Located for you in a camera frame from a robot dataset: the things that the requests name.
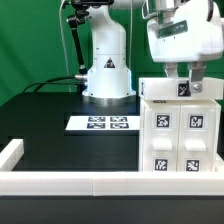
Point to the white cabinet body box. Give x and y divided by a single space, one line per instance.
178 136

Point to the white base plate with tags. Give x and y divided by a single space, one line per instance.
108 123

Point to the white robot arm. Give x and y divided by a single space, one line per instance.
109 79

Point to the white u-shaped boundary frame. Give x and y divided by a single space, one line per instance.
27 183

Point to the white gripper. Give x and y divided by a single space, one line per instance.
188 37

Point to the white cabinet top block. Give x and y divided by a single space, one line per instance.
164 88

